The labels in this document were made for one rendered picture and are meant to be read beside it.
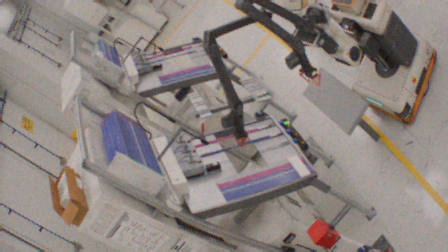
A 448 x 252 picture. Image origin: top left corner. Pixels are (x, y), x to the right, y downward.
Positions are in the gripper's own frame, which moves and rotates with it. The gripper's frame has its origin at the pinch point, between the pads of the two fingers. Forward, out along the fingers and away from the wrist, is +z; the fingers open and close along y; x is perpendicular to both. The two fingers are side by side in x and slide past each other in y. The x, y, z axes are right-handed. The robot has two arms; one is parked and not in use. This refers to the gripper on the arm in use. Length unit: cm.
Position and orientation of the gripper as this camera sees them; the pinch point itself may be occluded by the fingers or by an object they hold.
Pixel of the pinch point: (241, 144)
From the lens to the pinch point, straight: 321.7
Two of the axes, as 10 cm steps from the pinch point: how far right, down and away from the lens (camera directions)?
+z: 1.0, 8.5, 5.2
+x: 9.4, -2.4, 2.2
